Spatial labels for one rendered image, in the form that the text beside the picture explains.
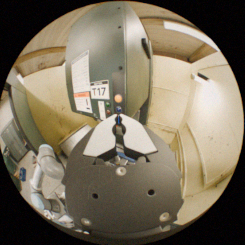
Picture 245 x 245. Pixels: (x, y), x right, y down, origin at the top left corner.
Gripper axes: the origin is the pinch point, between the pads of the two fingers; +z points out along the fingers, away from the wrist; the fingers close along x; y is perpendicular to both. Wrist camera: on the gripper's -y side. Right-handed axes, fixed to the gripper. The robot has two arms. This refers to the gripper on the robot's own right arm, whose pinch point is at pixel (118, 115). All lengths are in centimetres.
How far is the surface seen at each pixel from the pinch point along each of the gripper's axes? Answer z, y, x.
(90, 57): 19.4, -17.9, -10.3
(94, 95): 18.8, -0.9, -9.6
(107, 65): 15.2, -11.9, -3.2
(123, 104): 12.1, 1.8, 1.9
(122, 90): 12.2, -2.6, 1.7
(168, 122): 80, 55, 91
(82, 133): 104, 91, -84
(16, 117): 0, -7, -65
